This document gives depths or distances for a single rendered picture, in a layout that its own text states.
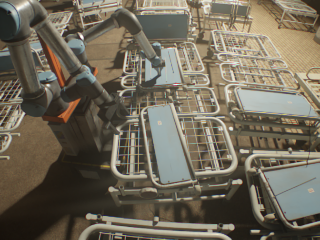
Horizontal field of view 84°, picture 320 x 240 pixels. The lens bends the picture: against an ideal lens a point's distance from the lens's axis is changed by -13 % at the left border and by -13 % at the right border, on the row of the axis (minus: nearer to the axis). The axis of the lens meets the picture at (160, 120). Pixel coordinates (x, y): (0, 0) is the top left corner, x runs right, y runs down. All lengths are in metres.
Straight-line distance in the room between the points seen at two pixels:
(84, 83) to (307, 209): 1.39
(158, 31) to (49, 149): 1.94
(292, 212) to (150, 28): 2.41
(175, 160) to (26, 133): 1.86
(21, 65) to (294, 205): 1.58
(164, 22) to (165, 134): 1.63
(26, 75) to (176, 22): 2.11
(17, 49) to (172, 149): 1.07
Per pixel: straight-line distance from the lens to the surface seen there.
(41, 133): 2.56
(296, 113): 1.95
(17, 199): 2.22
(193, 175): 1.32
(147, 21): 2.71
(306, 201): 1.48
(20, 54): 0.92
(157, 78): 1.95
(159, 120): 1.58
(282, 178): 1.49
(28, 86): 1.00
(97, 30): 1.54
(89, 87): 0.89
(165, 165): 1.35
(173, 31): 2.78
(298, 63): 4.27
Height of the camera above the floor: 1.69
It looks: 47 degrees down
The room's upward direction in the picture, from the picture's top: straight up
